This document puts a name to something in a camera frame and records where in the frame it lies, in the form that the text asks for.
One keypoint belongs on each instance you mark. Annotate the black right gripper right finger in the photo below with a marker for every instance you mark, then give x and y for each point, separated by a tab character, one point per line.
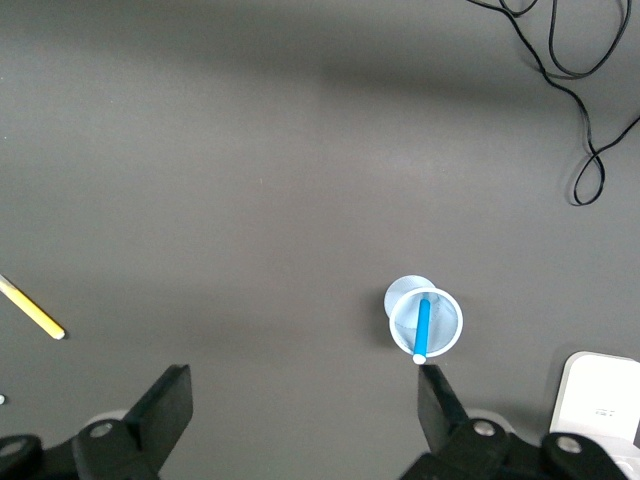
440	415

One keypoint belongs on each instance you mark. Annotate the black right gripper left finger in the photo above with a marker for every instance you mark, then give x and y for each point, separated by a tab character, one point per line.
160	415

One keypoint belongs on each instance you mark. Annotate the blue marker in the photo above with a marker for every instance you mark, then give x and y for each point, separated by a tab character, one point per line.
422	330

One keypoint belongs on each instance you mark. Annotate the blue mesh cup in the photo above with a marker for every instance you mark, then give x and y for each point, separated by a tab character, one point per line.
445	325

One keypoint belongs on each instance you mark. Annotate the white lamp stand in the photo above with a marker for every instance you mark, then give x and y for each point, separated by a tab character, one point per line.
595	390

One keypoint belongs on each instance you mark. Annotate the yellow marker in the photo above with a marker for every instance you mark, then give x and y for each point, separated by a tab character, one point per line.
35	312

